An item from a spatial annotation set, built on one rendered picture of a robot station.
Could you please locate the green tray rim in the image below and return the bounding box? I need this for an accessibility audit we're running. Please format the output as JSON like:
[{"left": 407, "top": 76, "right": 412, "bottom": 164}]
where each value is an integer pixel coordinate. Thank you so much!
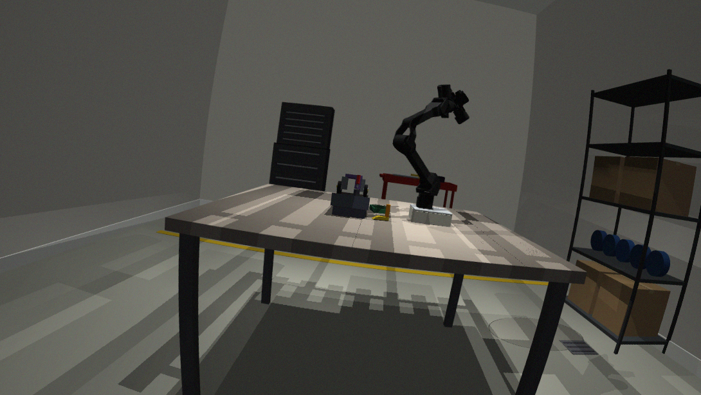
[{"left": 369, "top": 205, "right": 386, "bottom": 214}]

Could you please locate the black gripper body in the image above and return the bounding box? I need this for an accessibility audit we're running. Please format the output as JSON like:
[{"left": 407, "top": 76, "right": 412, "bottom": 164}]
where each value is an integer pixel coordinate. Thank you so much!
[{"left": 449, "top": 95, "right": 469, "bottom": 124}]

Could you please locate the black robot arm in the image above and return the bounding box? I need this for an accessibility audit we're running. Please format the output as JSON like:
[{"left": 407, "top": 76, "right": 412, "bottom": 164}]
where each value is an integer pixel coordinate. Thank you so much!
[{"left": 393, "top": 84, "right": 469, "bottom": 210}]

